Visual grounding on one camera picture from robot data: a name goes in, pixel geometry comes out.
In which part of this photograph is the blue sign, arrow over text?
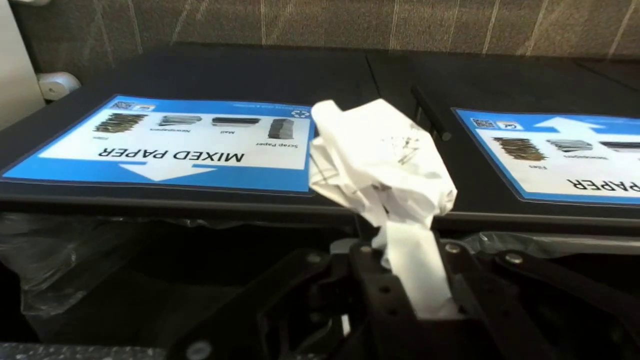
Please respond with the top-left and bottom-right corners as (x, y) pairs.
(0, 93), (316, 196)

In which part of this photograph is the white paper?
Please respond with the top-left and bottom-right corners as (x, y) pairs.
(309, 98), (465, 322)

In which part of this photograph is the blue sign, arrow under text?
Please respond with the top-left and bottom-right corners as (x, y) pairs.
(452, 105), (640, 208)

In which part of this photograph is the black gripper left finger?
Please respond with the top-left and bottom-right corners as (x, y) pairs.
(166, 241), (443, 360)

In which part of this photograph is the small white round knob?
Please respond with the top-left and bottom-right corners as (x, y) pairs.
(37, 68), (84, 102)

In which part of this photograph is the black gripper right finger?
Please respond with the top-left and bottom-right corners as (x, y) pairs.
(439, 238), (640, 360)

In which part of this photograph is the black bin liner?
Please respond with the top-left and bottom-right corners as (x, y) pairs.
(0, 209), (203, 322)
(458, 228), (640, 261)

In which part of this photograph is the dark bin door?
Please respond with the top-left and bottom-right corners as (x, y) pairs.
(369, 48), (640, 231)
(0, 41), (403, 218)

